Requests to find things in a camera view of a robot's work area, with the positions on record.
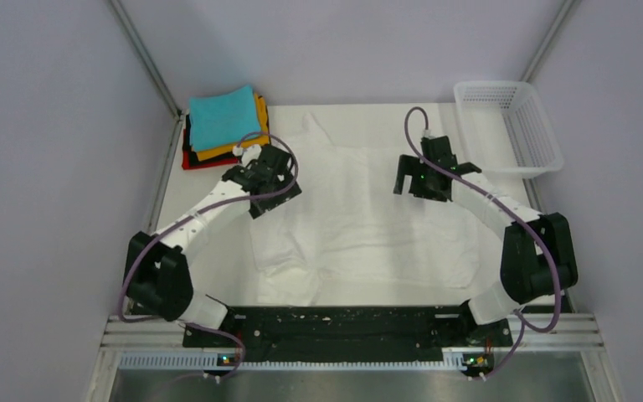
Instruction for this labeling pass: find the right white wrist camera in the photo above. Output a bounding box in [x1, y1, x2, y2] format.
[422, 129, 435, 139]

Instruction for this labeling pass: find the white t shirt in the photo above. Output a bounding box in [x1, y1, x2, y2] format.
[250, 114, 481, 306]

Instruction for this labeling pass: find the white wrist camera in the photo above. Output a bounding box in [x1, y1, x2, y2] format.
[232, 144, 262, 167]
[422, 129, 435, 139]

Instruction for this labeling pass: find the aluminium frame rail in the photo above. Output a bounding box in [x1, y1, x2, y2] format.
[100, 313, 605, 352]

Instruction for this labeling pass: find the folded cyan t shirt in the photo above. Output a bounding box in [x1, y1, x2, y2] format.
[188, 85, 261, 152]

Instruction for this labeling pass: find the folded black t shirt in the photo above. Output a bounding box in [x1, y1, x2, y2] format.
[183, 100, 274, 167]

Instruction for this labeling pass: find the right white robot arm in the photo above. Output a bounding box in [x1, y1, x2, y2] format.
[394, 137, 579, 345]

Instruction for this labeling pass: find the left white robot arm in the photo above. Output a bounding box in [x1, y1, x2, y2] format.
[119, 144, 301, 346]

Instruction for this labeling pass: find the folded red t shirt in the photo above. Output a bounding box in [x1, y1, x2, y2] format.
[182, 152, 238, 170]

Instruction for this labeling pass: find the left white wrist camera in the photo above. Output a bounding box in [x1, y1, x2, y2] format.
[232, 144, 262, 167]

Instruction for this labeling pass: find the white slotted cable duct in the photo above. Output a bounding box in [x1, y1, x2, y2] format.
[119, 351, 490, 373]

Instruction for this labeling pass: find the white plastic basket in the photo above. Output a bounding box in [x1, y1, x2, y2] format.
[454, 80, 564, 179]

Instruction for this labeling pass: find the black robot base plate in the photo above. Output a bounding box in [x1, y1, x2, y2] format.
[183, 306, 513, 363]

